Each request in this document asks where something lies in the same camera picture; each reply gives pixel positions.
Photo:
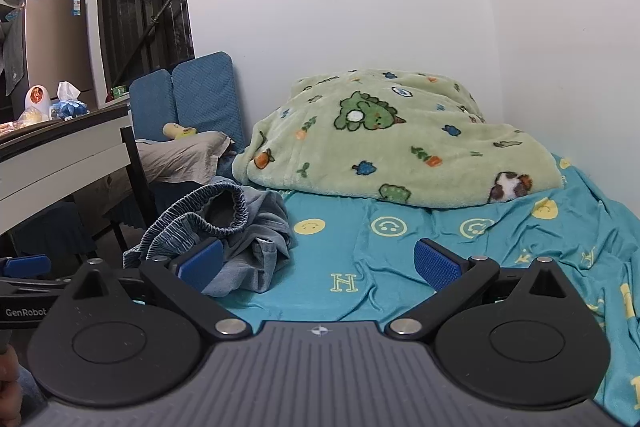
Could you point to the blue tissue pack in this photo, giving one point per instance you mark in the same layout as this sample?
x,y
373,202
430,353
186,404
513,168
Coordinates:
x,y
70,109

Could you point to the green printed fleece blanket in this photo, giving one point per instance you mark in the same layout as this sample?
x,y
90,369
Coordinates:
x,y
400,142

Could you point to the white egg-shaped device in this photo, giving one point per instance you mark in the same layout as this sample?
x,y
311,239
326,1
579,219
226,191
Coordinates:
x,y
37,102

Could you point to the large blue quilted cushion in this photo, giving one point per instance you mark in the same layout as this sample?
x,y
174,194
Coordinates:
x,y
205,97

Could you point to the champagne refrigerator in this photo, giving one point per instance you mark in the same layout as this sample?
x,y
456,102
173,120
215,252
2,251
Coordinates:
x,y
55,47

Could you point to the small blue quilted cushion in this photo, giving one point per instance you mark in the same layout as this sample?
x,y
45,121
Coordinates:
x,y
150,102

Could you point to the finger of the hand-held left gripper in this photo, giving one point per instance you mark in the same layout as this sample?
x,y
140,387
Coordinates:
x,y
25,266

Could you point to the black wooden chair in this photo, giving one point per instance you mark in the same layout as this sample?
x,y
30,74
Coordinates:
x,y
137,187

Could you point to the grey hanging towel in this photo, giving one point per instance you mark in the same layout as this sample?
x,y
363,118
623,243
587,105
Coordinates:
x,y
15,57

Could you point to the yellow plush toy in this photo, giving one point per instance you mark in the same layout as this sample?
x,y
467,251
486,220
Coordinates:
x,y
176,131

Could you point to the blue and grey clothes pile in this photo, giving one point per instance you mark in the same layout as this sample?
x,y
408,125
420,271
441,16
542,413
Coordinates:
x,y
180,157

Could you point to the person's left hand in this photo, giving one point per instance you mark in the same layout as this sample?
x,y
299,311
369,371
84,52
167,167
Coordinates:
x,y
7,382

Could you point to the white desk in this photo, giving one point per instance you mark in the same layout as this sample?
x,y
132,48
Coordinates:
x,y
60,157

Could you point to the light blue jeans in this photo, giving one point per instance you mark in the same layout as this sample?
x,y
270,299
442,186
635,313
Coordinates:
x,y
255,237

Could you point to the yellow snack bag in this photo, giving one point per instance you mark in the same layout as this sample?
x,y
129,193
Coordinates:
x,y
27,116

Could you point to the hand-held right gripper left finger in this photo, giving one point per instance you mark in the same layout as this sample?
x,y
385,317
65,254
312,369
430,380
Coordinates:
x,y
200,266

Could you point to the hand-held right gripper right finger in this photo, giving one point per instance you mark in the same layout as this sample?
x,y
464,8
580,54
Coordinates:
x,y
436,265

